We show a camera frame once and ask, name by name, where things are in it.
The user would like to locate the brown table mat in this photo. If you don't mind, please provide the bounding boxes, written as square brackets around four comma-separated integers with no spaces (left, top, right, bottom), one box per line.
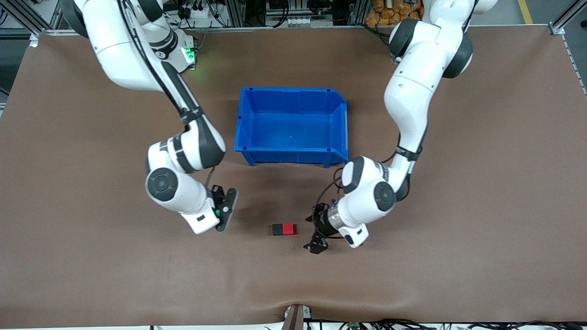
[0,25,587,329]

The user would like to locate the blue plastic storage bin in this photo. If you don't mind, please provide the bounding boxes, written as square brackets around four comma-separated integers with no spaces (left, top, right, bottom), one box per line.
[233,86,349,169]

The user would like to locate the aluminium equipment rack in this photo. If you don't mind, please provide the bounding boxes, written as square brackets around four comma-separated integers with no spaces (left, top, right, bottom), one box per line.
[216,0,372,29]

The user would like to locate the white power strip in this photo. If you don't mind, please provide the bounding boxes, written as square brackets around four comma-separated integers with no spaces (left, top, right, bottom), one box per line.
[177,0,217,23]

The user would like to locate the orange packets pile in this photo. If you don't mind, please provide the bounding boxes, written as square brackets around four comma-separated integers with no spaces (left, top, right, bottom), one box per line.
[365,0,425,27]

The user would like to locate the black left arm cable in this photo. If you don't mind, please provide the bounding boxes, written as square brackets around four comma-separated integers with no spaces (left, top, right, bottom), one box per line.
[314,147,425,216]

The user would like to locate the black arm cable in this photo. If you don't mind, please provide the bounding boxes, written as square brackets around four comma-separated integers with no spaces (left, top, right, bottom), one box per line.
[118,0,217,188]
[314,147,425,216]

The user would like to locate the metal table edge bracket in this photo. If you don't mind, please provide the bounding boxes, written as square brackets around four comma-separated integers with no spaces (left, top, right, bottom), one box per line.
[282,304,314,330]

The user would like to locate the black cable bundle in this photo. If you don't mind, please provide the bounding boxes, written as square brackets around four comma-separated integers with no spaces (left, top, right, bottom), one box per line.
[316,318,587,330]

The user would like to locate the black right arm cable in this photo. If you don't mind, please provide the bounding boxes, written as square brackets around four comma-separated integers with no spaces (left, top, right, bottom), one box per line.
[118,0,217,188]

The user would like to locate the aluminium frame post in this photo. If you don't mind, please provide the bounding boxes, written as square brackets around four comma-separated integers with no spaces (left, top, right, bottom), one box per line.
[548,0,587,95]
[0,0,62,47]

